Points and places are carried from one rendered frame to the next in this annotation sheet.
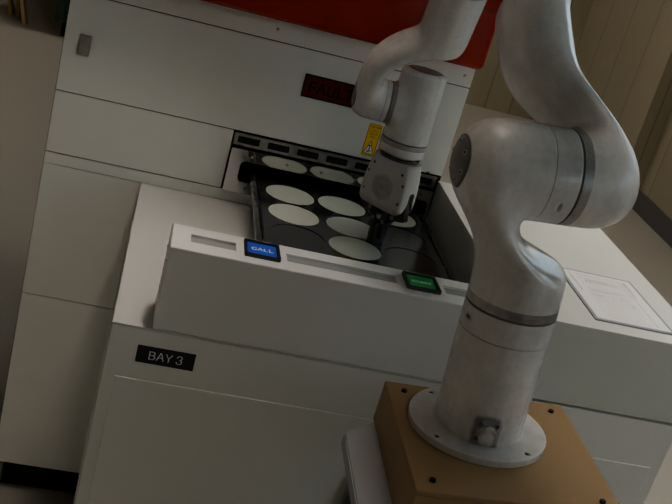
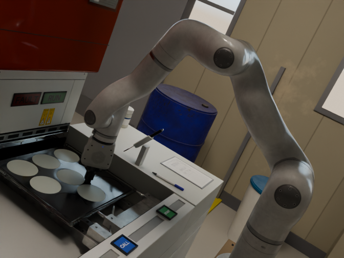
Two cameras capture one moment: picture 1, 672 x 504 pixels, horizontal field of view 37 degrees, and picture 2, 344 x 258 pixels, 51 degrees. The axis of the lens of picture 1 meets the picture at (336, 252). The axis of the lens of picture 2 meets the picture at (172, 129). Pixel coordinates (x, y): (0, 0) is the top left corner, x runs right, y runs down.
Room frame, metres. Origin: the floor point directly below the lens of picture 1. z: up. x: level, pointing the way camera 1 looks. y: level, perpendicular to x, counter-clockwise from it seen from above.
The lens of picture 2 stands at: (1.01, 0.81, 1.56)
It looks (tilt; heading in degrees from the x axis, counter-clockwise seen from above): 17 degrees down; 302
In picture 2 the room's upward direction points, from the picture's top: 24 degrees clockwise
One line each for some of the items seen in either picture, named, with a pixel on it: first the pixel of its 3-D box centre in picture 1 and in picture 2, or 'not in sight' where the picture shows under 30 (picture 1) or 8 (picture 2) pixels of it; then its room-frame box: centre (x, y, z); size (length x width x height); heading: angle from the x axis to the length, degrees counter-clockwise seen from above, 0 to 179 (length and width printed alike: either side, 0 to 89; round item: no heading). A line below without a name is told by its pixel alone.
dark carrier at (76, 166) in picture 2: (347, 227); (68, 177); (1.83, -0.01, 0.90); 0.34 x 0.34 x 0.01; 12
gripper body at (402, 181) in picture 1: (393, 178); (99, 150); (1.79, -0.06, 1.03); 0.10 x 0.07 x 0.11; 54
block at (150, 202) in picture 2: not in sight; (152, 201); (1.62, -0.24, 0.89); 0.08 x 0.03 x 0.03; 12
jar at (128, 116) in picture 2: not in sight; (123, 115); (2.08, -0.47, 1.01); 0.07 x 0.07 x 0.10
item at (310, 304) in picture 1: (333, 308); (140, 245); (1.47, -0.02, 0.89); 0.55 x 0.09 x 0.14; 102
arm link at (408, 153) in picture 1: (401, 146); (104, 134); (1.80, -0.06, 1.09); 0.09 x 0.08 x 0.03; 54
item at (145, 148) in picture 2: not in sight; (141, 147); (1.78, -0.27, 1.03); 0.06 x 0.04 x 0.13; 12
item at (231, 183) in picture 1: (329, 189); (23, 149); (2.04, 0.05, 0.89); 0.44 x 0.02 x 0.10; 102
